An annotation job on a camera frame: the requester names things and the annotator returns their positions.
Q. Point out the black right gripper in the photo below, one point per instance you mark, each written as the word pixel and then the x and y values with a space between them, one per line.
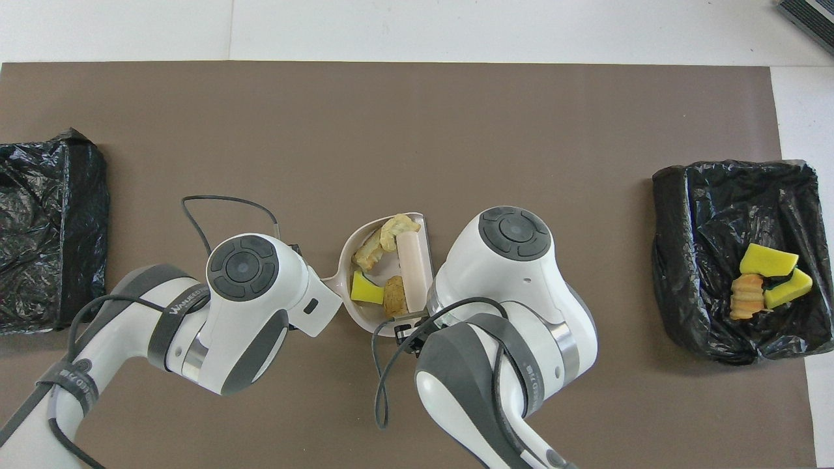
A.
pixel 407 332

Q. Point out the brown table mat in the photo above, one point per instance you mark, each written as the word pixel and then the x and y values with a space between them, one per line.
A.
pixel 456 130

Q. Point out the brown sponge piece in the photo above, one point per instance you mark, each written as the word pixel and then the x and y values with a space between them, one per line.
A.
pixel 394 297

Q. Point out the dark grey ribbed device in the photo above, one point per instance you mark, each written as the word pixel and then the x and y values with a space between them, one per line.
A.
pixel 811 16

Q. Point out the beige brush with black bristles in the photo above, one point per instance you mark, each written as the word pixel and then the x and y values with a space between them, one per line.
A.
pixel 413 267

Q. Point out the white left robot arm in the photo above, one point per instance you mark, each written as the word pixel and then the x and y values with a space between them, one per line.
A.
pixel 228 306

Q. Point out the notched yellow sponge piece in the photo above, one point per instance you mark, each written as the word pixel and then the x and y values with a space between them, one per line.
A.
pixel 790 288

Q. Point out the beige plastic dustpan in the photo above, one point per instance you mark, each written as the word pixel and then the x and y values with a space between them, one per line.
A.
pixel 371 316

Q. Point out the yellow sponge wedge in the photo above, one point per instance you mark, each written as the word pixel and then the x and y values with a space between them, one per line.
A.
pixel 365 290

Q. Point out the pale beige sponge chunk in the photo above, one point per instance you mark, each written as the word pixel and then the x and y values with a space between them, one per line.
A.
pixel 368 256
pixel 397 229
pixel 748 296

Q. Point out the bin lined with black bag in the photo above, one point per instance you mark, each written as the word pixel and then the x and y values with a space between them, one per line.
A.
pixel 52 260
pixel 697 260

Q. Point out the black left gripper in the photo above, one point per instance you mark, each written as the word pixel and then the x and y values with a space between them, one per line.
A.
pixel 294 251

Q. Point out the yellow sponge block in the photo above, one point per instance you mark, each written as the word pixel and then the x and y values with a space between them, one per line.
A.
pixel 767 259

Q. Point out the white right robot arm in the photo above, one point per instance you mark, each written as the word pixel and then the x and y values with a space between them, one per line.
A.
pixel 515 293

